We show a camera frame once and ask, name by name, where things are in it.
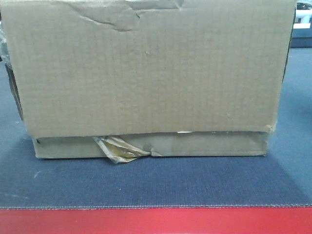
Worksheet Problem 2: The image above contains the brown cardboard carton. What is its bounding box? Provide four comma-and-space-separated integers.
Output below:
0, 0, 296, 163

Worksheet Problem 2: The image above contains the dark blue conveyor belt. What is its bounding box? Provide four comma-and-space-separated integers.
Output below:
0, 48, 312, 209

